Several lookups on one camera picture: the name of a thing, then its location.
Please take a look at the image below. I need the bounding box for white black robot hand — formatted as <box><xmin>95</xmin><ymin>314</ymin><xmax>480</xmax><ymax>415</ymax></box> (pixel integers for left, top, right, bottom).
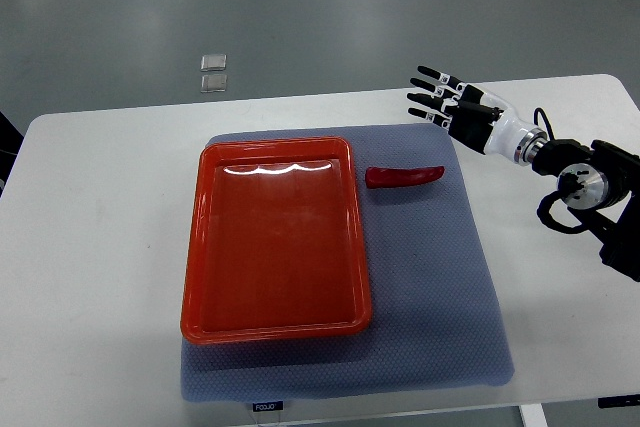
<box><xmin>407</xmin><ymin>65</ymin><xmax>548</xmax><ymax>165</ymax></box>

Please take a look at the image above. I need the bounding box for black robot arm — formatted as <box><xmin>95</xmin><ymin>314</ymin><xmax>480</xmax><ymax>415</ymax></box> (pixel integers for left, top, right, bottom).
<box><xmin>407</xmin><ymin>66</ymin><xmax>639</xmax><ymax>280</ymax></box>

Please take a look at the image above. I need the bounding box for red pepper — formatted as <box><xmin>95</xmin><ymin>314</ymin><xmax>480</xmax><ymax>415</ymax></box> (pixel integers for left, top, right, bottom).
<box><xmin>365</xmin><ymin>166</ymin><xmax>445</xmax><ymax>189</ymax></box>

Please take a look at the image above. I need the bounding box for red plastic tray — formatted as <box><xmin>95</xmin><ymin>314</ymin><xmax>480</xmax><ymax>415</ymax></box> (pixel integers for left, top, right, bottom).
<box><xmin>180</xmin><ymin>136</ymin><xmax>372</xmax><ymax>346</ymax></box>

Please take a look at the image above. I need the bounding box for grey blue mesh mat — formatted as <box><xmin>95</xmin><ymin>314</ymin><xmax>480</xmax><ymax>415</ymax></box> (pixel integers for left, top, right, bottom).
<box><xmin>181</xmin><ymin>123</ymin><xmax>514</xmax><ymax>403</ymax></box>

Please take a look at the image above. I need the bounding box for lower floor socket plate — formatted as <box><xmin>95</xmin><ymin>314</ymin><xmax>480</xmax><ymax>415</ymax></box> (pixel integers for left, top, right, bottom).
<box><xmin>200</xmin><ymin>73</ymin><xmax>228</xmax><ymax>93</ymax></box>

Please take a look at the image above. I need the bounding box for floor socket plate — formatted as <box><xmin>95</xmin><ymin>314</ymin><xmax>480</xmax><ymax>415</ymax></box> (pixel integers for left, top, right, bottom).
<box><xmin>200</xmin><ymin>73</ymin><xmax>228</xmax><ymax>93</ymax></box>
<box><xmin>200</xmin><ymin>53</ymin><xmax>227</xmax><ymax>72</ymax></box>

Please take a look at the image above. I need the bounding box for upper floor socket plate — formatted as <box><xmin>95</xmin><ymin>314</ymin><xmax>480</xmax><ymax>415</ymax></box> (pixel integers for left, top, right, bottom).
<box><xmin>200</xmin><ymin>53</ymin><xmax>227</xmax><ymax>72</ymax></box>

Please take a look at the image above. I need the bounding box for white table leg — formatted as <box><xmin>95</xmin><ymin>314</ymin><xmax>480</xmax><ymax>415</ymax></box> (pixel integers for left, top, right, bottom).
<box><xmin>519</xmin><ymin>403</ymin><xmax>548</xmax><ymax>427</ymax></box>

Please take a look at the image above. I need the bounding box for black label right table edge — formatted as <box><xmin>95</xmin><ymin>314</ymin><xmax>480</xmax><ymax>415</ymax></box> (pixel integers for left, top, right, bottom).
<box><xmin>597</xmin><ymin>394</ymin><xmax>640</xmax><ymax>409</ymax></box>

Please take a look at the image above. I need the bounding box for black object left edge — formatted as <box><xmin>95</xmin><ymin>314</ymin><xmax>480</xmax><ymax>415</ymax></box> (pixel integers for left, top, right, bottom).
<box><xmin>0</xmin><ymin>113</ymin><xmax>24</xmax><ymax>191</ymax></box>

